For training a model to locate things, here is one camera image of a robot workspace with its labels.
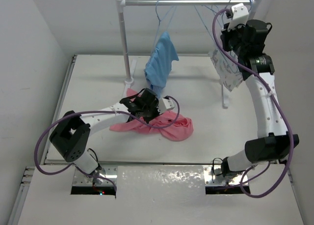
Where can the white front cover board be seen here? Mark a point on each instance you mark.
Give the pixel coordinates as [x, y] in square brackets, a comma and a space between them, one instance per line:
[154, 196]

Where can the white patterned t shirt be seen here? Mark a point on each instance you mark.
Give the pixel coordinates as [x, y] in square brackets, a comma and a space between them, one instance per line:
[228, 72]

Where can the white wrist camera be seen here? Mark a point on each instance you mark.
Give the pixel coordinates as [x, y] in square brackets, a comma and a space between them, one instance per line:
[165, 105]
[240, 15]

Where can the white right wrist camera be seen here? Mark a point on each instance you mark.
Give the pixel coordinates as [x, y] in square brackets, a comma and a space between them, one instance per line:
[240, 15]

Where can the blue hanger with blue shirt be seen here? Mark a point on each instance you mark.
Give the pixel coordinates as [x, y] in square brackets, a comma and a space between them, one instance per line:
[160, 19]

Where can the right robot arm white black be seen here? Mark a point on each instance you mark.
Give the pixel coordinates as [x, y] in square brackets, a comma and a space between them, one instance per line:
[257, 69]

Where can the blue t shirt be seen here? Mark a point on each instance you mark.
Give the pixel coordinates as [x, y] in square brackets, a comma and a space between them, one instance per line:
[159, 65]

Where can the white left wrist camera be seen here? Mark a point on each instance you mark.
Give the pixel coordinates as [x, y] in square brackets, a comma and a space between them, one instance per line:
[165, 105]

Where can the pink t shirt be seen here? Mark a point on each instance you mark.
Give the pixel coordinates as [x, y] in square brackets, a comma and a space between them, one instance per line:
[170, 125]

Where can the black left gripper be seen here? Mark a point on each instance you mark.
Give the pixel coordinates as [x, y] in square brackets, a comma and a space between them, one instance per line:
[154, 103]

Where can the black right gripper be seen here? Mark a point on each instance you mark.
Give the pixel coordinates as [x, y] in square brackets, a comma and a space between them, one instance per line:
[225, 34]

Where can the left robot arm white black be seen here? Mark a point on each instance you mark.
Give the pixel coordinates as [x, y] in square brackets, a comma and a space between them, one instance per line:
[71, 135]

